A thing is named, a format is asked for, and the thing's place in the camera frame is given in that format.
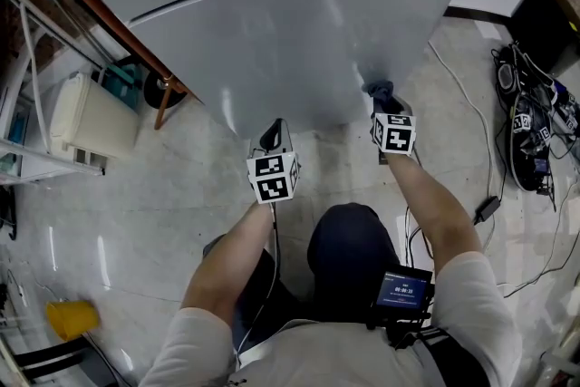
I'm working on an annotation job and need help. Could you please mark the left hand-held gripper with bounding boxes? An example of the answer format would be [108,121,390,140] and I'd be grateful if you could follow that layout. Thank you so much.
[246,117,303,206]

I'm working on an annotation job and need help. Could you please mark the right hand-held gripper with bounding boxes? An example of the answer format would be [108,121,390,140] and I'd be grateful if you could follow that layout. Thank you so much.
[370,94,418,165]

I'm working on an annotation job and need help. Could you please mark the grey blue cleaning cloth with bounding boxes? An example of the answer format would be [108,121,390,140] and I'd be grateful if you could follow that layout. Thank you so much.
[362,79,395,105]

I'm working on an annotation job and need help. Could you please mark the light grey refrigerator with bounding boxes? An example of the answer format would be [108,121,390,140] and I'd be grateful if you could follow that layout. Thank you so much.
[35,0,486,140]

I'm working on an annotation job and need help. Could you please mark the person's right forearm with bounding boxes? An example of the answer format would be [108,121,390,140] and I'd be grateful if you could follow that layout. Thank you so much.
[384,153,484,273]

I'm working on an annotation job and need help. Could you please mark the person's left forearm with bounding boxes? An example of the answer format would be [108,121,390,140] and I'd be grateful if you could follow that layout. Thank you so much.
[180,198,277,318]

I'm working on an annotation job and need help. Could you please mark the person's dark trousers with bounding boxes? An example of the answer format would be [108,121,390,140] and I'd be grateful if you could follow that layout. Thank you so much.
[202,202,402,348]

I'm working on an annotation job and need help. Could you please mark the black power adapter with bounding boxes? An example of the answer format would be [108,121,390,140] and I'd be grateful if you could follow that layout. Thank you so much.
[473,194,502,226]

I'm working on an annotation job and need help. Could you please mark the teal dustpan and broom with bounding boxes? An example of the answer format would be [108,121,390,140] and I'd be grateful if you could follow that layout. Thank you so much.
[38,0,142,111]

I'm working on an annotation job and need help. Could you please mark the wooden coat rack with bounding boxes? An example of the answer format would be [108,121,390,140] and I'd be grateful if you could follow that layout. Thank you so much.
[17,0,205,131]

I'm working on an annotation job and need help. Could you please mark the black cabinet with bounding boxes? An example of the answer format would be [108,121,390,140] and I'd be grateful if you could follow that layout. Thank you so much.
[505,0,580,73]

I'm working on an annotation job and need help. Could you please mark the chest-mounted black screen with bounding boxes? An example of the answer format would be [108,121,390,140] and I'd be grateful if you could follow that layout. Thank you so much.
[372,270,434,312]

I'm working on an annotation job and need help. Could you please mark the beige trash bin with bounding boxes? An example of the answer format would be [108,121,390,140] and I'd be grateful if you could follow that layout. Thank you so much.
[49,72,140,160]

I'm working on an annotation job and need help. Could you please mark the white metal shelving rack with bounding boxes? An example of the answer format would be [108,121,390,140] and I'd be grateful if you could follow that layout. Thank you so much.
[0,0,108,187]

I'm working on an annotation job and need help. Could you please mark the yellow bucket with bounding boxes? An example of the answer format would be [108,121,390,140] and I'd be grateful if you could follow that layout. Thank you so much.
[44,299,101,342]

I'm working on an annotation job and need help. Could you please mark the black canister vacuum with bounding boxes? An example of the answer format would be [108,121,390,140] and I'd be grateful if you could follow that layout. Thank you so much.
[0,185,17,241]

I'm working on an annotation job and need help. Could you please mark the black grey stool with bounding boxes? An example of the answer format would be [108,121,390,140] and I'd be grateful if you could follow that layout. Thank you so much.
[8,333,137,387]

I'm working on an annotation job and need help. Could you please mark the white power cable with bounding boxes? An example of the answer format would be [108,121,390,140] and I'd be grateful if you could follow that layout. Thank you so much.
[428,39,499,241]

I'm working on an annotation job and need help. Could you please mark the pile of cables and devices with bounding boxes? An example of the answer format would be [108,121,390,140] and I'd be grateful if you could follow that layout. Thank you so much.
[491,43,580,212]

